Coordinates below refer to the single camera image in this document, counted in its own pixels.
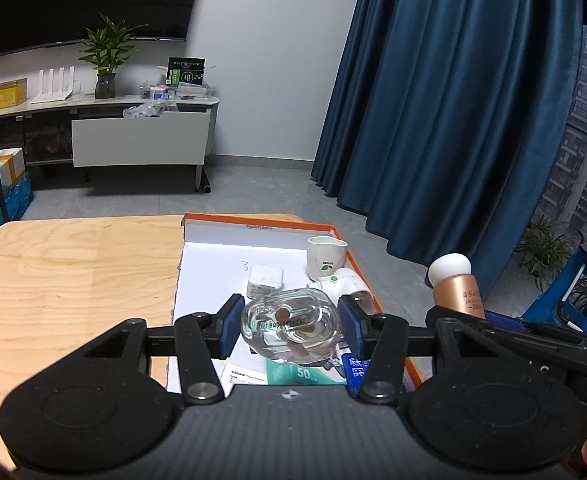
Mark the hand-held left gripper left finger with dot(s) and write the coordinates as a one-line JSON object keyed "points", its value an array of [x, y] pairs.
{"points": [[233, 327]]}

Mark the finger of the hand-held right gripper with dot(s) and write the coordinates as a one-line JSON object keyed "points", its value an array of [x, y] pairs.
{"points": [[523, 342], [503, 320]]}

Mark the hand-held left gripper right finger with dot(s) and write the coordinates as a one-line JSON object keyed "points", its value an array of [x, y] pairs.
{"points": [[351, 327]]}

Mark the blue carton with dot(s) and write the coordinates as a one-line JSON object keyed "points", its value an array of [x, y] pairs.
{"points": [[356, 370]]}

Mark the white box with barcode label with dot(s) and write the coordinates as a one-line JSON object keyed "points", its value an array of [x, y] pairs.
{"points": [[238, 372]]}

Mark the white plug-in liquid vaporizer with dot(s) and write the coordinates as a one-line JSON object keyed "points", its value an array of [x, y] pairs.
{"points": [[341, 282]]}

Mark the rose gold bottle white cap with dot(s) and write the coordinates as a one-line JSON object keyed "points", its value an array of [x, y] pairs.
{"points": [[461, 292]]}

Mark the white charger plug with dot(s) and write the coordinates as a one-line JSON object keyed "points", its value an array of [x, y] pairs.
{"points": [[263, 280]]}

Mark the orange cardboard box white inside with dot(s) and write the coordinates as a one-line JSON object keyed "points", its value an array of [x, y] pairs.
{"points": [[213, 270]]}

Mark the white cup with green logo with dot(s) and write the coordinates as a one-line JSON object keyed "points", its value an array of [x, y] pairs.
{"points": [[326, 260]]}

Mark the teal green cardboard box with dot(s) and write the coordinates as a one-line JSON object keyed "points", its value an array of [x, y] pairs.
{"points": [[293, 372]]}

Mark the blue stool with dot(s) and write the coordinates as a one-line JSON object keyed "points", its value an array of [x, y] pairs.
{"points": [[556, 300]]}

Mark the small potted plant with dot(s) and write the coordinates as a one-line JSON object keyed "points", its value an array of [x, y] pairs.
{"points": [[543, 255]]}

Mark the white tv cabinet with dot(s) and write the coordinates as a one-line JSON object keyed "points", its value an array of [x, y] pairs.
{"points": [[138, 137]]}

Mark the blue curtain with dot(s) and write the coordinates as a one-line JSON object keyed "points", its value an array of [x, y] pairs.
{"points": [[448, 110]]}

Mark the clear plastic bag of parts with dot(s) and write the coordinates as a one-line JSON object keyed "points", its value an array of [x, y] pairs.
{"points": [[143, 110]]}

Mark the clear plastic boxes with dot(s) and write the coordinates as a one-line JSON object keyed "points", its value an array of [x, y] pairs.
{"points": [[173, 91]]}

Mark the blue plastic bag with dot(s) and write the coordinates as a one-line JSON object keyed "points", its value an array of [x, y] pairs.
{"points": [[13, 200]]}

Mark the black green box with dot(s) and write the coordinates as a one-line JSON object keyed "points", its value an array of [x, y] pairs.
{"points": [[187, 71]]}

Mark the green plant in glass vase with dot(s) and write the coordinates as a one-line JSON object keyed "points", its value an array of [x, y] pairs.
{"points": [[105, 85]]}

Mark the white cardboard box yellow tape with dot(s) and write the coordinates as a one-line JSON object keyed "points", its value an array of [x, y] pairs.
{"points": [[9, 167]]}

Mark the white router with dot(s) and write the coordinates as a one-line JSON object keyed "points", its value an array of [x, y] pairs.
{"points": [[53, 95]]}

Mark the black television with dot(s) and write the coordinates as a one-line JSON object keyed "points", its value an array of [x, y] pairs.
{"points": [[73, 0]]}

